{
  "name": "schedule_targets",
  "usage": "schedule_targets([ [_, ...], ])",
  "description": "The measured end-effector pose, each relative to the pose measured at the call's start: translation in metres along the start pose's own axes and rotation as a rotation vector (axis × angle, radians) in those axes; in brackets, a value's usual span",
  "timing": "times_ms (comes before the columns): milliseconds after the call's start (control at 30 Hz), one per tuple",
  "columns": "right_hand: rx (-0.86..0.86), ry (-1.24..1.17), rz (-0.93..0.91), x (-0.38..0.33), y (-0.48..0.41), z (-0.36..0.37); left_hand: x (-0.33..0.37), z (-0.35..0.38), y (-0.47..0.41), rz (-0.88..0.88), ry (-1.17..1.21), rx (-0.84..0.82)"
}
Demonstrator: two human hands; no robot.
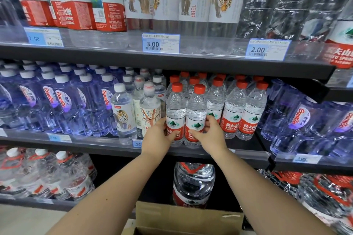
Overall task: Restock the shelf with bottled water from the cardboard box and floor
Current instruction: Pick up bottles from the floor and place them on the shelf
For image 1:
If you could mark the person's right forearm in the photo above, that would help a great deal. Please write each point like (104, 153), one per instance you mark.
(270, 196)

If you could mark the large bottles group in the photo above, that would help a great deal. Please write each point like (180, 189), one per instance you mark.
(47, 177)

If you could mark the row of red-cap water bottles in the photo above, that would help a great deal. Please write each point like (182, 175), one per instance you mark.
(231, 116)

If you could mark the person's left forearm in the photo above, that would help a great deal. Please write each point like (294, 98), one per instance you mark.
(110, 199)

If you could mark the large jugs group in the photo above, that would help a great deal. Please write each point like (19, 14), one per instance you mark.
(317, 201)

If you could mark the brown cardboard box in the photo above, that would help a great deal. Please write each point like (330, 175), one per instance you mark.
(179, 215)

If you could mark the person's right hand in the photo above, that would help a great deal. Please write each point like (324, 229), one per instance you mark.
(213, 138)

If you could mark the cluster of white-capped print bottles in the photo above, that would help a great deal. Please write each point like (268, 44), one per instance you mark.
(129, 113)

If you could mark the person's left hand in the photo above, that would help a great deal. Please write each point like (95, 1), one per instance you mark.
(157, 141)

